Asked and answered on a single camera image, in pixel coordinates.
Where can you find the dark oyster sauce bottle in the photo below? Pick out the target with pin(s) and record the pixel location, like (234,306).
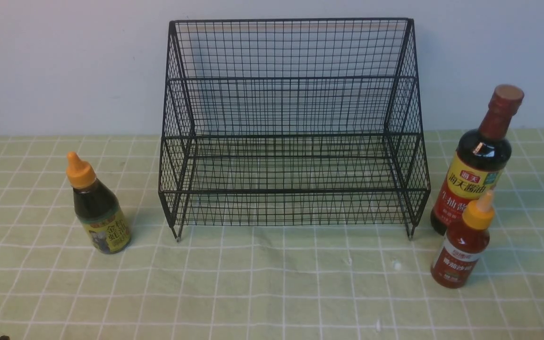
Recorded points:
(97,208)

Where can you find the red ketchup squeeze bottle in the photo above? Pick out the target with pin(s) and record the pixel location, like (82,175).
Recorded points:
(464,242)

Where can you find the tall soy sauce bottle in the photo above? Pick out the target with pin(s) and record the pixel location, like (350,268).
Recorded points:
(480,158)

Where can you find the green checkered tablecloth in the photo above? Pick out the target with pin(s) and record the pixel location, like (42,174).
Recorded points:
(249,282)

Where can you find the black wire mesh rack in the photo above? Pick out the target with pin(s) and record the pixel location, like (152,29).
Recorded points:
(293,122)

